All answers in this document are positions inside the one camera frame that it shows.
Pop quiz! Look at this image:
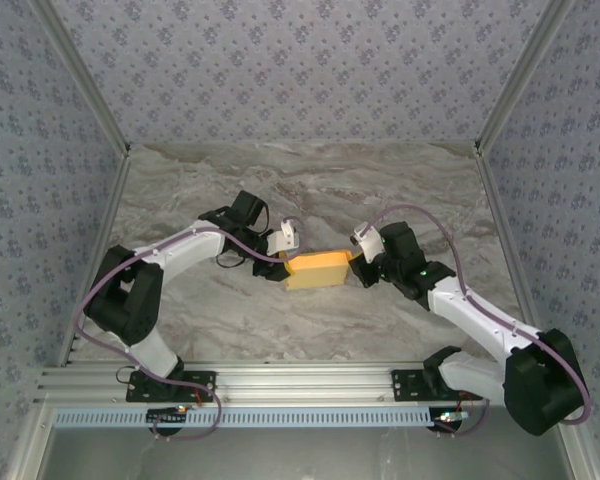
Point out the yellow paper box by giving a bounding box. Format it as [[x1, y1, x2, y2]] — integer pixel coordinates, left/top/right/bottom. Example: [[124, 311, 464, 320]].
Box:
[[283, 248, 354, 293]]

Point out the small black electronics board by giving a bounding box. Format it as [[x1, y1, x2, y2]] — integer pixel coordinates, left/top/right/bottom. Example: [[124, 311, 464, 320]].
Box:
[[146, 406, 190, 427], [431, 409, 470, 432]]

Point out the grey metal panel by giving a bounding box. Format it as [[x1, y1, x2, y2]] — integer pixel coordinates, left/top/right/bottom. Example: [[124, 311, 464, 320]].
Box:
[[39, 427, 569, 480]]

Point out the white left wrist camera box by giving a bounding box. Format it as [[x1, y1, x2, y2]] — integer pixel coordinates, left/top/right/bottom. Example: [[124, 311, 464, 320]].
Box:
[[266, 218, 302, 255]]

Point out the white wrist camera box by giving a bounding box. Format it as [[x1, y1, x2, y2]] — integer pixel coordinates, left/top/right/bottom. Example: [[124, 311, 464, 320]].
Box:
[[349, 222, 382, 261], [266, 218, 302, 255]]

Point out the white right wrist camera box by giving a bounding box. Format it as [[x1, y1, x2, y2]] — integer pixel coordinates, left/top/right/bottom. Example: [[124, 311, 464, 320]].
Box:
[[349, 222, 382, 261]]

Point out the aluminium table side rail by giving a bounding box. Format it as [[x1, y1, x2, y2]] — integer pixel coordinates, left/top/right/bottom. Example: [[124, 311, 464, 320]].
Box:
[[54, 149, 132, 369], [473, 144, 544, 334]]

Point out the aluminium mounting rail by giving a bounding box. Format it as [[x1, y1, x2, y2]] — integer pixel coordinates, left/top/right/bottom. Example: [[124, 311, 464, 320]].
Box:
[[33, 362, 580, 406]]

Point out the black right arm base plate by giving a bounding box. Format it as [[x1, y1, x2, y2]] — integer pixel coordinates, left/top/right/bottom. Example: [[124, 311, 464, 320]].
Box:
[[389, 368, 484, 404]]

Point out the light blue slotted cable duct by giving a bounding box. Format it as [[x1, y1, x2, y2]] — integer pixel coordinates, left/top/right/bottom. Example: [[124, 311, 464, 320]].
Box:
[[52, 406, 432, 430]]

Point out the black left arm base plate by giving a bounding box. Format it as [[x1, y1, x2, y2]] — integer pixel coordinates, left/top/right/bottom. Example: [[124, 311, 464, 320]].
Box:
[[124, 369, 218, 404]]

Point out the aluminium frame post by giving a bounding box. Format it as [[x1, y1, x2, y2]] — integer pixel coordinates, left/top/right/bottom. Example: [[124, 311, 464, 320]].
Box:
[[28, 0, 132, 157], [473, 0, 577, 157]]

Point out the aluminium lower frame bar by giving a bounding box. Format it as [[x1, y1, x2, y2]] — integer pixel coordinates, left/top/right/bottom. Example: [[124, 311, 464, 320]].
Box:
[[552, 403, 600, 480], [2, 404, 56, 480]]

